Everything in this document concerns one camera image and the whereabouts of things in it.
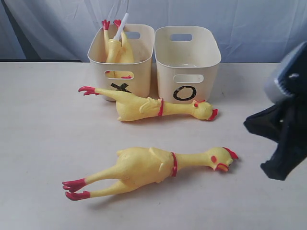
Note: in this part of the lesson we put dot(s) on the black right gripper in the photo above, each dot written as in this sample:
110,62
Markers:
274,123

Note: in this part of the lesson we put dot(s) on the whole rubber chicken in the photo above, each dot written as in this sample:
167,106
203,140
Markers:
139,166
131,107

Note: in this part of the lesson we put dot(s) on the detached rubber chicken head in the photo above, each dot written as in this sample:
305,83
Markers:
117,49

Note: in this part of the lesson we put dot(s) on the headless rubber chicken body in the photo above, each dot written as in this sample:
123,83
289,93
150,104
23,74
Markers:
121,74

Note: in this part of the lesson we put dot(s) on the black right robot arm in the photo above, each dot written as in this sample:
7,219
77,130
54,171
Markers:
294,60

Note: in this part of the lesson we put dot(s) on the blue-grey backdrop curtain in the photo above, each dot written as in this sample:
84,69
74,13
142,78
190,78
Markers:
245,30

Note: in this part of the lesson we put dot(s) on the cream bin marked O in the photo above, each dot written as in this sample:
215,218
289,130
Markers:
187,59

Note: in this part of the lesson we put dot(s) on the cream bin marked X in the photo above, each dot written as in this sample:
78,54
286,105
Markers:
135,77

